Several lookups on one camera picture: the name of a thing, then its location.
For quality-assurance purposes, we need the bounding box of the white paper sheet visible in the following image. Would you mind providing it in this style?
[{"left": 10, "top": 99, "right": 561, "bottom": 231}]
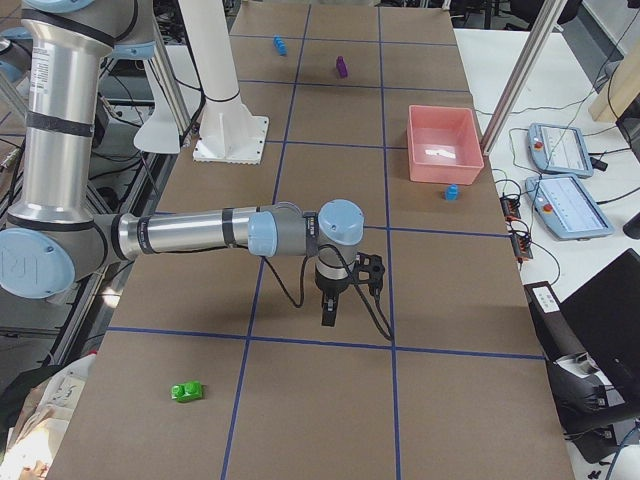
[{"left": 134, "top": 90, "right": 181, "bottom": 154}]

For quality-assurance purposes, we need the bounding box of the lower orange usb hub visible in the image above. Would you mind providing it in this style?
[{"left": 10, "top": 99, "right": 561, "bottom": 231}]
[{"left": 510, "top": 230, "right": 533, "bottom": 263}]

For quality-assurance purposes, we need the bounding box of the upper orange usb hub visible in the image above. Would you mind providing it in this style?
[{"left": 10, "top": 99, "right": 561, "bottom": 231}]
[{"left": 500, "top": 195, "right": 521, "bottom": 221}]

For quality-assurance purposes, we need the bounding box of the cloth tote bag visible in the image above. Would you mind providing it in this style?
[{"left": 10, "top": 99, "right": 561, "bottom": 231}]
[{"left": 1, "top": 352, "right": 97, "bottom": 479}]

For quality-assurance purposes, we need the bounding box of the small blue toy block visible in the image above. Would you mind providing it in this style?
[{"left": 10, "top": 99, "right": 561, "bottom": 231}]
[{"left": 444, "top": 184, "right": 459, "bottom": 201}]

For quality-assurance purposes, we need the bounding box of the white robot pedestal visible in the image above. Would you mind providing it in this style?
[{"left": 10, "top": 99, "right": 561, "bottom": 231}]
[{"left": 179, "top": 0, "right": 269, "bottom": 164}]

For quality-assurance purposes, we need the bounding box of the long blue toy block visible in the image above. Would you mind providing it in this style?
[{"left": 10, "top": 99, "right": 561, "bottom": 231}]
[{"left": 273, "top": 35, "right": 288, "bottom": 56}]

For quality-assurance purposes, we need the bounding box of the upper teach pendant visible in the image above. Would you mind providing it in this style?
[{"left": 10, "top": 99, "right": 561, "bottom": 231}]
[{"left": 527, "top": 123, "right": 594, "bottom": 178}]

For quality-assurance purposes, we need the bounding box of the teach pendant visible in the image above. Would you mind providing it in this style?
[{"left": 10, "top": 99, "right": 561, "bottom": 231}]
[
  {"left": 525, "top": 174, "right": 614, "bottom": 240},
  {"left": 527, "top": 123, "right": 594, "bottom": 178}
]

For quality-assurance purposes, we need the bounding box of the purple toy block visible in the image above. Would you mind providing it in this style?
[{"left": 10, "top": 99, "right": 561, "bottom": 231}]
[{"left": 335, "top": 56, "right": 348, "bottom": 78}]

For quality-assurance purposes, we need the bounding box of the orange usb hub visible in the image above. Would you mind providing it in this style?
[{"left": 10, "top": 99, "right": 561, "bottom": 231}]
[
  {"left": 500, "top": 195, "right": 521, "bottom": 221},
  {"left": 510, "top": 230, "right": 533, "bottom": 263}
]

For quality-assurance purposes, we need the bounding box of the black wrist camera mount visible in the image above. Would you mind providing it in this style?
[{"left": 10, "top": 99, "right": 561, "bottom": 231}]
[{"left": 353, "top": 252, "right": 385, "bottom": 301}]

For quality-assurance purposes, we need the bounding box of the wooden board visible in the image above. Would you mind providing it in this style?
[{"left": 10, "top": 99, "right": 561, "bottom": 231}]
[{"left": 589, "top": 42, "right": 639, "bottom": 123}]

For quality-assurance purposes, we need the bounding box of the aluminium frame post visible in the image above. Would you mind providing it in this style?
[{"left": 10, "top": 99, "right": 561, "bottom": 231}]
[{"left": 480, "top": 0, "right": 568, "bottom": 156}]

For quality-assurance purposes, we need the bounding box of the pink plastic box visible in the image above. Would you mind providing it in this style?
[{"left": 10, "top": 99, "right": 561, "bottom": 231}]
[{"left": 406, "top": 105, "right": 484, "bottom": 186}]

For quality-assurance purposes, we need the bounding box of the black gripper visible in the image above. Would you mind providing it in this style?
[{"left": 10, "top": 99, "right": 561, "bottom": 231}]
[{"left": 315, "top": 272, "right": 351, "bottom": 327}]

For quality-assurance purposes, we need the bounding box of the lower teach pendant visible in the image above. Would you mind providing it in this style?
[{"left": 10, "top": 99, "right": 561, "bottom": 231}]
[{"left": 525, "top": 174, "right": 614, "bottom": 240}]

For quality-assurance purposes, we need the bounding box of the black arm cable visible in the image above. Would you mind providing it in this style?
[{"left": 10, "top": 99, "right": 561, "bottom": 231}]
[{"left": 263, "top": 249, "right": 393, "bottom": 342}]

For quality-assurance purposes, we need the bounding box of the green toy block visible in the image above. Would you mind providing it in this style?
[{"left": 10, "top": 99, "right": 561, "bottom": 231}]
[{"left": 170, "top": 380, "right": 204, "bottom": 403}]

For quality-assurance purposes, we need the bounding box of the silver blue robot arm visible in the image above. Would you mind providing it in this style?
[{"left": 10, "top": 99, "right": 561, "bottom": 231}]
[{"left": 1, "top": 1, "right": 364, "bottom": 326}]

